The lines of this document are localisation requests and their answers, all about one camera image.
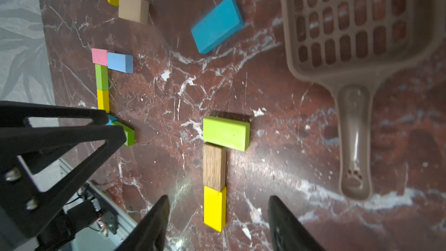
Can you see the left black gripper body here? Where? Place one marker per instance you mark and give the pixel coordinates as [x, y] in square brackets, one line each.
[25, 210]

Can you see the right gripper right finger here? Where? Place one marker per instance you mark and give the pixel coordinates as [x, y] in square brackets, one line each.
[287, 233]

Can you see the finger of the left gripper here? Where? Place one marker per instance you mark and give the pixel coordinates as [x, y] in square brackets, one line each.
[83, 149]
[17, 114]

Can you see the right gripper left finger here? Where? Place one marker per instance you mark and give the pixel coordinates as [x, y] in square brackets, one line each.
[150, 233]

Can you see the yellow block front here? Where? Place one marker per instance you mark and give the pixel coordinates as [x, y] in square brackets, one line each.
[214, 208]

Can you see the small yellow-green block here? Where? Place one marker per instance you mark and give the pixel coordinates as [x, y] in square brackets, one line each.
[103, 100]

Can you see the tan wooden block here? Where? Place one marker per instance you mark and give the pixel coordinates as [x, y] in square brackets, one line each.
[214, 166]
[134, 11]

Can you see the light green block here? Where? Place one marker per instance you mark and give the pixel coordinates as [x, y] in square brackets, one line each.
[226, 132]
[102, 81]

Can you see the teal block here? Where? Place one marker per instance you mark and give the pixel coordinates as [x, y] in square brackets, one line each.
[218, 25]
[111, 119]

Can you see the pink block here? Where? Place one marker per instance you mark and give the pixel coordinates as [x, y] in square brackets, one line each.
[99, 56]

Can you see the light blue block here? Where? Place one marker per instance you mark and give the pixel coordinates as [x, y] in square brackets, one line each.
[120, 62]

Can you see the brown slotted wooden tray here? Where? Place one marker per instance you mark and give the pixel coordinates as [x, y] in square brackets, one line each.
[350, 47]

